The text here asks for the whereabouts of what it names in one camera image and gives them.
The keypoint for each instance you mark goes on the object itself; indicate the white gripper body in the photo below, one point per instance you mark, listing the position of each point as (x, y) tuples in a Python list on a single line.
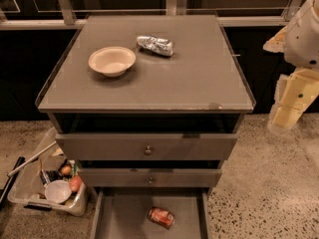
[(303, 40)]

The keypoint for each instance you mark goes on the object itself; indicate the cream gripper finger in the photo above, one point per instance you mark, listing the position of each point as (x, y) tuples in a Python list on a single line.
[(276, 43), (293, 96)]

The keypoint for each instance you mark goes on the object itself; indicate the red coke can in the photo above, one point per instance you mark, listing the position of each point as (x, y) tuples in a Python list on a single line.
[(161, 217)]

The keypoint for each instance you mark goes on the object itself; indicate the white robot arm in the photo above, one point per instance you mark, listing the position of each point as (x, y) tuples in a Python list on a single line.
[(299, 43)]

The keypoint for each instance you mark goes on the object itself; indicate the grey drawer cabinet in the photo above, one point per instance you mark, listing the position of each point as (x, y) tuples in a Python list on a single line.
[(199, 89)]

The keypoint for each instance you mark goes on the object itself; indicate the top grey drawer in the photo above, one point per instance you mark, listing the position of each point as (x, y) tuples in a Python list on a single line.
[(147, 146)]

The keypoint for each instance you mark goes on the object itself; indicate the open bottom grey drawer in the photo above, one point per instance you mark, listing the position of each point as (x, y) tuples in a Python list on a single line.
[(123, 213)]

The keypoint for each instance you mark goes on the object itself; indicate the middle grey drawer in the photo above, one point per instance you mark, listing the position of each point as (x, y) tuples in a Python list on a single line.
[(150, 177)]

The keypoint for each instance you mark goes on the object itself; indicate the dark can in bin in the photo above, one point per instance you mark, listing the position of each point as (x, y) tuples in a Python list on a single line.
[(48, 176)]

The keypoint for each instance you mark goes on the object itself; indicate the crumpled silver foil bag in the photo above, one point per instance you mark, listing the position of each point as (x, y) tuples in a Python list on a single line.
[(155, 44)]

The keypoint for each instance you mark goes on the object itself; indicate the beige paper bowl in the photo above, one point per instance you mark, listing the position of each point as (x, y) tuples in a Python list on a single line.
[(112, 61)]

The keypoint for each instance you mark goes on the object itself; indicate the red apple in bin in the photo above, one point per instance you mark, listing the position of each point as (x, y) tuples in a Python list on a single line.
[(75, 183)]

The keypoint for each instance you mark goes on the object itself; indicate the orange fruit in bin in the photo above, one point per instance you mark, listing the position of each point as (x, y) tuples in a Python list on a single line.
[(66, 170)]

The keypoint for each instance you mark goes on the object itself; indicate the white bowl in bin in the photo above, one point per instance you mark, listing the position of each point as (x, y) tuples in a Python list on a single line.
[(58, 191)]

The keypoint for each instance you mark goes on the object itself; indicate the clear plastic storage bin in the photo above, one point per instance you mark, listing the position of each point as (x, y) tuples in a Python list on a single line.
[(29, 190)]

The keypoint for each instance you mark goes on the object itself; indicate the metal window railing frame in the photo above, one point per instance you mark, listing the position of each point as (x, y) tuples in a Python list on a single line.
[(73, 14)]

